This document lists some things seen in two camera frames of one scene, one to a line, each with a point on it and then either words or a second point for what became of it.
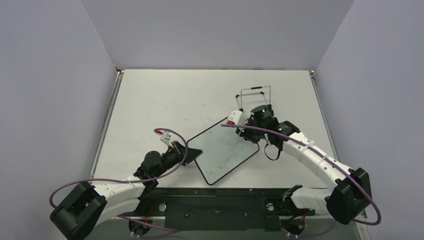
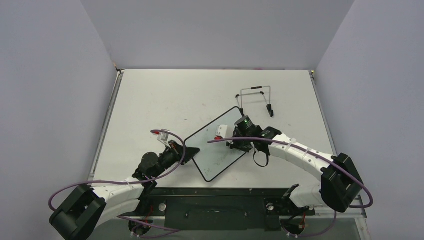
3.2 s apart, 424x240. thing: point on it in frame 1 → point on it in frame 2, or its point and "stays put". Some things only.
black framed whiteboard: [222, 148] stays put
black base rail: [218, 209] stays put
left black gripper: [179, 150] stays put
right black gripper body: [243, 129] → [237, 131]
